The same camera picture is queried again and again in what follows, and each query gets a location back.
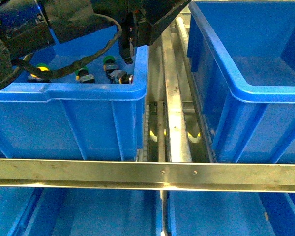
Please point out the green push button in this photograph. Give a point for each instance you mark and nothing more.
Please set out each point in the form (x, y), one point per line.
(109, 65)
(83, 76)
(43, 67)

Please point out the blue lower shelf bin right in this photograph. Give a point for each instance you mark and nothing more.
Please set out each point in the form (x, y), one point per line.
(231, 214)

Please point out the green push button right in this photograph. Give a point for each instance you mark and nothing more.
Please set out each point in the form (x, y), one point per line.
(109, 65)

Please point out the blue shelf bin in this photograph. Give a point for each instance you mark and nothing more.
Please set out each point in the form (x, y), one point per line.
(231, 214)
(28, 211)

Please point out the blue lower shelf bin left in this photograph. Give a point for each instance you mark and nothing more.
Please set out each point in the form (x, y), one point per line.
(28, 211)

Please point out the steel centre divider rail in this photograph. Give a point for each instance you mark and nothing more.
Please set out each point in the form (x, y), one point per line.
(179, 151)

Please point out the blue right plastic bin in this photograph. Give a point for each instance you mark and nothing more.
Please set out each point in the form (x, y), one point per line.
(242, 56)

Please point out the red push button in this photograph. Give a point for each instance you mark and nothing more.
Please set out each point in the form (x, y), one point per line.
(121, 77)

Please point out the blue left plastic bin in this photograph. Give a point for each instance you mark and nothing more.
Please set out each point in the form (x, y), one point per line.
(65, 119)

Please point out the green push button middle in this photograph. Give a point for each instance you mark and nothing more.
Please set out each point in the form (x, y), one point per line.
(83, 76)

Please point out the steel front shelf rail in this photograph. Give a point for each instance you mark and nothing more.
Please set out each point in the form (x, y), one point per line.
(147, 175)

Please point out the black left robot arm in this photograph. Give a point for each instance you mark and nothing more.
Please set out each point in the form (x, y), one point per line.
(27, 26)

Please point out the green push button left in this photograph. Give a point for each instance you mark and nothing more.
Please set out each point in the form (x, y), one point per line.
(43, 67)

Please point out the blue plastic bin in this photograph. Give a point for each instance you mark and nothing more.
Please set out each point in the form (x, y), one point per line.
(65, 119)
(242, 56)

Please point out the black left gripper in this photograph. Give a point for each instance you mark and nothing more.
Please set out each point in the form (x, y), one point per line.
(143, 21)

